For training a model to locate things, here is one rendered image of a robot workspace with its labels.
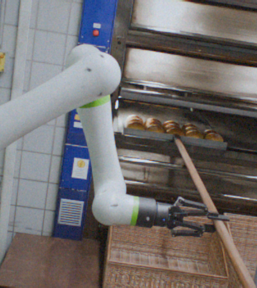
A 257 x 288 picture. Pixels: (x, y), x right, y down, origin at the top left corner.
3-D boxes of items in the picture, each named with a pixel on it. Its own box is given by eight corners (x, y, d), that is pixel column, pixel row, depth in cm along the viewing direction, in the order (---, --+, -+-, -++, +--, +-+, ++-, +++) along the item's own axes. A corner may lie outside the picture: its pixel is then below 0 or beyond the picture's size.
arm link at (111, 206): (88, 229, 156) (94, 197, 152) (90, 209, 167) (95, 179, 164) (133, 235, 157) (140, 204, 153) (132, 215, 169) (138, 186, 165)
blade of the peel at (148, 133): (226, 148, 266) (227, 143, 266) (123, 132, 263) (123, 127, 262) (212, 130, 301) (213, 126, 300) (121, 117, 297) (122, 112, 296)
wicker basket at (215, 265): (104, 242, 273) (112, 194, 266) (207, 257, 275) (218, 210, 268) (99, 291, 226) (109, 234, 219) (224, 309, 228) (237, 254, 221)
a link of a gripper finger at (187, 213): (172, 213, 163) (172, 208, 162) (207, 212, 163) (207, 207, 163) (173, 218, 159) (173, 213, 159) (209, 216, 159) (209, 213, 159)
